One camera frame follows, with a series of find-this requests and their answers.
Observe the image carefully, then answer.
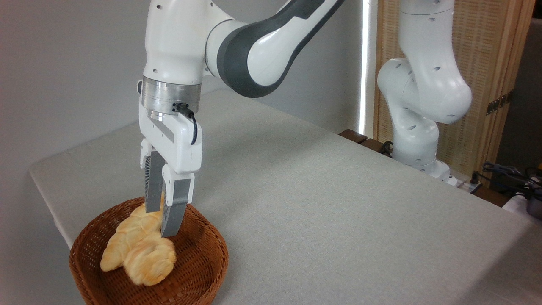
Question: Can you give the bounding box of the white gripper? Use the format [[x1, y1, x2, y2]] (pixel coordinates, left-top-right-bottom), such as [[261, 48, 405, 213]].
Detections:
[[138, 108, 203, 238]]

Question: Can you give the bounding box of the round orange bread bun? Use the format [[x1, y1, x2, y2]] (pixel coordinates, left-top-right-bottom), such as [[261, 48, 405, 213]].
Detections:
[[122, 230, 177, 287]]

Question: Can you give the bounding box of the long braided bread loaf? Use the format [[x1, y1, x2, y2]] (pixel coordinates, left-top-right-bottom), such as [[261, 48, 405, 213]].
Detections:
[[100, 202, 164, 272]]

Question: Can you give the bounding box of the brown woven wicker basket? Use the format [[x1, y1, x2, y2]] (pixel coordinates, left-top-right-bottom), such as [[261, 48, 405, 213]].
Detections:
[[69, 196, 229, 305]]

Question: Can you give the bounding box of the dark brown wooden block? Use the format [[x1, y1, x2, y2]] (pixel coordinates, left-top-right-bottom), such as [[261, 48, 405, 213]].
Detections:
[[338, 128, 368, 145], [360, 138, 393, 158]]

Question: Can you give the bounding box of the grey tablecloth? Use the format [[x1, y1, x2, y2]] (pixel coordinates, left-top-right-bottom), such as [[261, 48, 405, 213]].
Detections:
[[29, 88, 542, 305]]

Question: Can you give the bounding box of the white power strip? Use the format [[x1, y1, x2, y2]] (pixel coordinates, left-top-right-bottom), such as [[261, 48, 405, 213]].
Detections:
[[448, 175, 483, 194]]

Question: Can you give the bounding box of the black screen hinge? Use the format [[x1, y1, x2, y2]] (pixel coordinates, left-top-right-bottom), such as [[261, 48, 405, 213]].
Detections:
[[486, 90, 514, 116]]

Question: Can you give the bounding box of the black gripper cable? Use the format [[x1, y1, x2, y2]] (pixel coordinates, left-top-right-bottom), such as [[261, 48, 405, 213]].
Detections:
[[175, 103, 199, 146]]

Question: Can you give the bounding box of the white vertical frame strip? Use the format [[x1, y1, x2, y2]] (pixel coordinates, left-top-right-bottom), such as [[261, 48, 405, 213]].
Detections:
[[358, 0, 378, 138]]

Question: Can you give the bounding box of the bundle of dark cables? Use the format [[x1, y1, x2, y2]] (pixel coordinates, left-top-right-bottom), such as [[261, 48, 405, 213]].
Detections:
[[482, 162, 542, 200]]

